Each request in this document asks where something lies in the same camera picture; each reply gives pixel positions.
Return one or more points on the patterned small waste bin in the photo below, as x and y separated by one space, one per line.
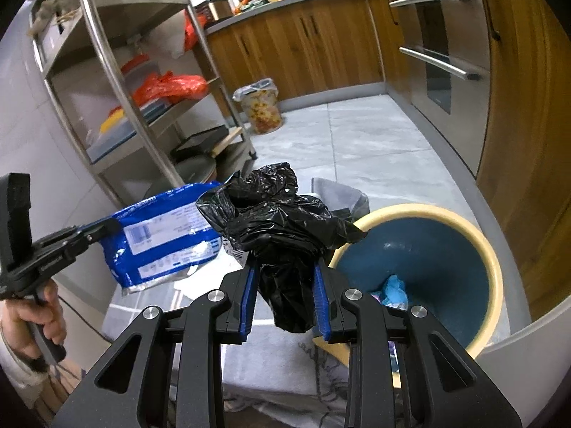
259 101

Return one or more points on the wooden kitchen cabinets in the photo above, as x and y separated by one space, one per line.
328 50

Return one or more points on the blue white wipes package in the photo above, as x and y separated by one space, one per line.
161 239

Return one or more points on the red plastic bag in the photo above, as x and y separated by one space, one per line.
170 87

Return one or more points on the stainless steel oven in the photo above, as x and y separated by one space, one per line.
446 46

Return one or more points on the white crumpled tissue paper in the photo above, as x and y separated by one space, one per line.
208 277

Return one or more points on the yellow rimmed blue trash bin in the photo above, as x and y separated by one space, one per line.
447 264

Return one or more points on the black plastic bag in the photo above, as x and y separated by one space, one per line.
284 233

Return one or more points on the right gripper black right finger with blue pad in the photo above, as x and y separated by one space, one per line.
404 366

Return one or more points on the stainless steel shelf rack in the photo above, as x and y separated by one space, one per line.
93 54

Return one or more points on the person's left hand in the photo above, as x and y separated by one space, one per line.
17 314

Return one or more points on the black pan with wooden handle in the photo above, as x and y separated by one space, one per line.
199 158

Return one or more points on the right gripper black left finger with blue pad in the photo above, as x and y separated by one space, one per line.
129 386

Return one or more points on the grey checked cloth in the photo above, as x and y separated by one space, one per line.
276 379

